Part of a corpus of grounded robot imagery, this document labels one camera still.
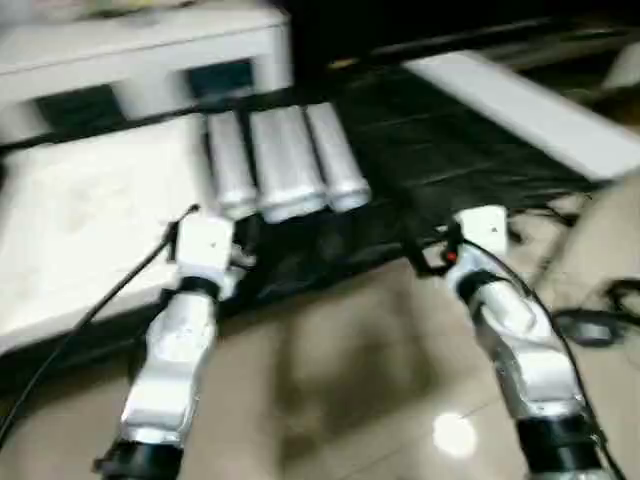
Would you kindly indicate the white plastic table leg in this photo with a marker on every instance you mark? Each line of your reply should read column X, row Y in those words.
column 287, row 165
column 335, row 160
column 230, row 165

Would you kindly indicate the white plastic table top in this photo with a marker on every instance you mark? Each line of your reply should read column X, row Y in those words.
column 90, row 225

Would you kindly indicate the white long board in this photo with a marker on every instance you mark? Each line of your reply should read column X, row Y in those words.
column 525, row 110

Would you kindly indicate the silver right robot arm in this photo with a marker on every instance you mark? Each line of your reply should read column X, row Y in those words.
column 525, row 360

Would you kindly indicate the white low cabinet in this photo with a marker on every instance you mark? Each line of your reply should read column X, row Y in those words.
column 150, row 65

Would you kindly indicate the black mat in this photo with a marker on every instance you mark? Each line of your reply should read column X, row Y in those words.
column 425, row 150

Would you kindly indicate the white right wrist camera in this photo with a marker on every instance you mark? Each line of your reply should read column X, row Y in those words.
column 482, row 227

